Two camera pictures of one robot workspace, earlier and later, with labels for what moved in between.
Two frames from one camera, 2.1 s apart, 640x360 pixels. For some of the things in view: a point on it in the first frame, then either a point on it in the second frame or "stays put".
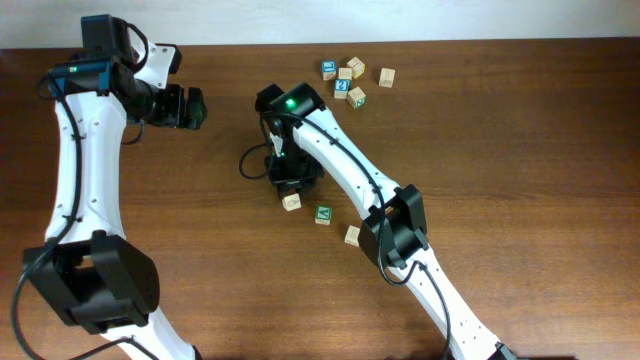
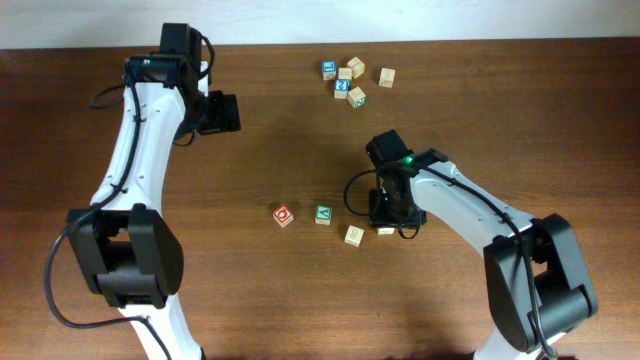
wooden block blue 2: (341, 88) stays put
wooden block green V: (323, 215) stays put
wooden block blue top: (329, 70) stays put
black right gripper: (286, 180) -> (377, 216)
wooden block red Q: (291, 202) -> (283, 215)
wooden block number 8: (352, 236) stays put
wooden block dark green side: (345, 73) stays put
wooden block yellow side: (357, 65) stays put
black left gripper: (172, 115) -> (223, 113)
